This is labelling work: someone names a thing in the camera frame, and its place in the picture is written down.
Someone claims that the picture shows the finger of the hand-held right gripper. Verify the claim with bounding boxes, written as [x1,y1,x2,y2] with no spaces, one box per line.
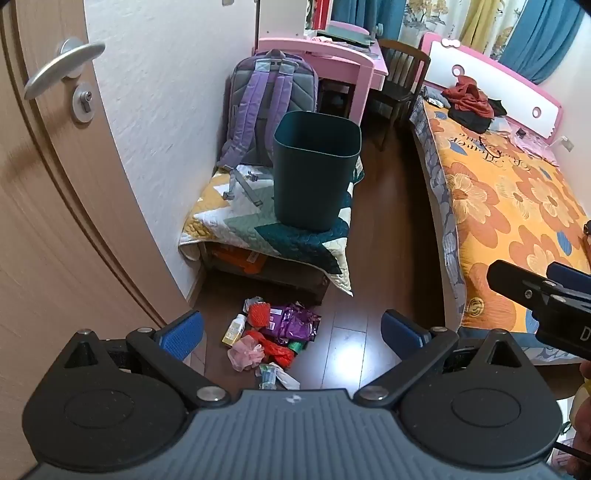
[487,261,559,308]
[547,262,591,296]

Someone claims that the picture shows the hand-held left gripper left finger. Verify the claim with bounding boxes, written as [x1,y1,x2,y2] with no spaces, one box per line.
[60,310,232,409]

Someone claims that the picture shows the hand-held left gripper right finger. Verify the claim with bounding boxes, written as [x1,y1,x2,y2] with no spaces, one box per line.
[353,310,532,409]

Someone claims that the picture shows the pink plastic bag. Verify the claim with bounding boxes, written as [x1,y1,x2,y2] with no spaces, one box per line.
[227,335,265,372]

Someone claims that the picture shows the red mesh sponge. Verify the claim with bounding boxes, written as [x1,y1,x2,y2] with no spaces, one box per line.
[247,302,273,328]

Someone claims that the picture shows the red plastic bag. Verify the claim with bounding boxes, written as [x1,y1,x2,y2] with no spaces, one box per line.
[245,329,296,370]

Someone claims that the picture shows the white green wrapper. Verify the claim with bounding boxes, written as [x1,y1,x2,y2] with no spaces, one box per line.
[257,362,301,391]

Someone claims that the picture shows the purple snack bag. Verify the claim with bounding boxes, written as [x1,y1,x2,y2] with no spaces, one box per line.
[263,302,322,343]

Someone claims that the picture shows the dark green trash bin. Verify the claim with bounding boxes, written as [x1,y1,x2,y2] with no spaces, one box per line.
[272,111,362,232]

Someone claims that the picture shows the orange floral bedspread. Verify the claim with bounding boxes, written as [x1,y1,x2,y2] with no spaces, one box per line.
[411,99,591,365]

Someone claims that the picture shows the orange box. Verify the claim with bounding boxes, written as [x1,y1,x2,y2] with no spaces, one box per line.
[210,247,269,276]

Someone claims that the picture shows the patchwork quilt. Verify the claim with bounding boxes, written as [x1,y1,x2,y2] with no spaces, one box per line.
[179,161,365,296]

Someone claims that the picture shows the pink cloth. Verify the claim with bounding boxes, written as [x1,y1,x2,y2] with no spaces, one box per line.
[512,117,559,162]

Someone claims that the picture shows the red clothes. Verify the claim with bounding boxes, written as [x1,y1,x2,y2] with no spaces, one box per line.
[441,76,495,121]

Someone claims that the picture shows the pink white bed headboard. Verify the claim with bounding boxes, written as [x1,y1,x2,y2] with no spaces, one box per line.
[418,32,565,139]

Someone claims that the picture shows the dark wooden chair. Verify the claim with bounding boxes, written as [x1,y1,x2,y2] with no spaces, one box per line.
[369,39,431,151]

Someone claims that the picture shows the blue curtain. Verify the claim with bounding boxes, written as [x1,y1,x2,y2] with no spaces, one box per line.
[499,0,585,86]
[330,0,407,40]

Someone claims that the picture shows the purple grey backpack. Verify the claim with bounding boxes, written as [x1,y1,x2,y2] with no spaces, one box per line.
[217,48,320,206]

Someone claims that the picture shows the silver door lock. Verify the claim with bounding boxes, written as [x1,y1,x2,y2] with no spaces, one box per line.
[71,83,98,123]

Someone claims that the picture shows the white patterned curtain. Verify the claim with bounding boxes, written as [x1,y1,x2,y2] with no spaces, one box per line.
[399,0,509,61]

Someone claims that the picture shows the pink desk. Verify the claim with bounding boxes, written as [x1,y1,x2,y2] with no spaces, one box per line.
[253,21,389,123]

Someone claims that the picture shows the teal folder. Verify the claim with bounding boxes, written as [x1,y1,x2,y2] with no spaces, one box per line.
[325,23,372,44]

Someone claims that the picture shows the white bookshelf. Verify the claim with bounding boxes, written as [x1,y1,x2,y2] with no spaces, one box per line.
[256,0,333,42]

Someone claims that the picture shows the silver door handle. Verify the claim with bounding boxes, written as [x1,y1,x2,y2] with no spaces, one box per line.
[24,38,107,101]

